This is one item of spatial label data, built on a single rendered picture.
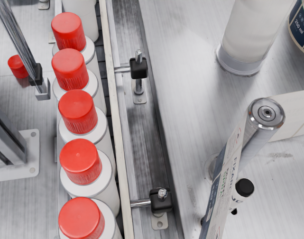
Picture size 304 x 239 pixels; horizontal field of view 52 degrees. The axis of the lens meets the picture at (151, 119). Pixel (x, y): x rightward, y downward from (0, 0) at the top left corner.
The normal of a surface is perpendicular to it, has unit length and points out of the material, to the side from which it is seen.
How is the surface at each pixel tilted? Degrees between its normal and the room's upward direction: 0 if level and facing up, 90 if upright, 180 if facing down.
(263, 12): 87
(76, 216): 3
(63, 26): 2
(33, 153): 0
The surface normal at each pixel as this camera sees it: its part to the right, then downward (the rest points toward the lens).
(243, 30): -0.67, 0.64
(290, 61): 0.04, -0.47
